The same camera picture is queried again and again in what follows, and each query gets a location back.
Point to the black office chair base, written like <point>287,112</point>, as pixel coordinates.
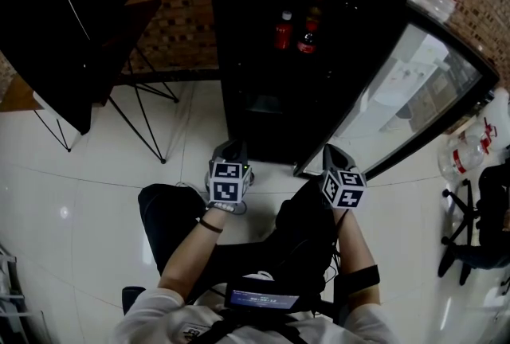
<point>464,223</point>

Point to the person's legs black trousers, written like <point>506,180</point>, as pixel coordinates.
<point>287,251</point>

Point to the red soda bottle white cap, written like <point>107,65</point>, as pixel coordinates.
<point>283,34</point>

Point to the glass fridge door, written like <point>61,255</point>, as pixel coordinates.
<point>414,95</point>

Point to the person's right forearm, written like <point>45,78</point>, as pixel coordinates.
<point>356,243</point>

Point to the dark soda bottle red label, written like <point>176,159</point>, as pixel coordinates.
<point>307,44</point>

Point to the black chest device with screen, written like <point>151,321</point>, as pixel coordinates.
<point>261,298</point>

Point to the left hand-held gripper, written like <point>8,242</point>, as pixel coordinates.
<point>226,191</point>

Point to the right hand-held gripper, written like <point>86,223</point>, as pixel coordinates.
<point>344,191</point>

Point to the black wrist band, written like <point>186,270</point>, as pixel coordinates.
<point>211,227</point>

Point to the black fridge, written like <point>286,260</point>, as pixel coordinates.
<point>255,67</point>

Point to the grey metal rack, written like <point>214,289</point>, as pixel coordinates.
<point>12,294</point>

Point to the person's left forearm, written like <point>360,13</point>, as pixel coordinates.
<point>191,255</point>

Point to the person's white shirt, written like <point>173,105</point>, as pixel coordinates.
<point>159,318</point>

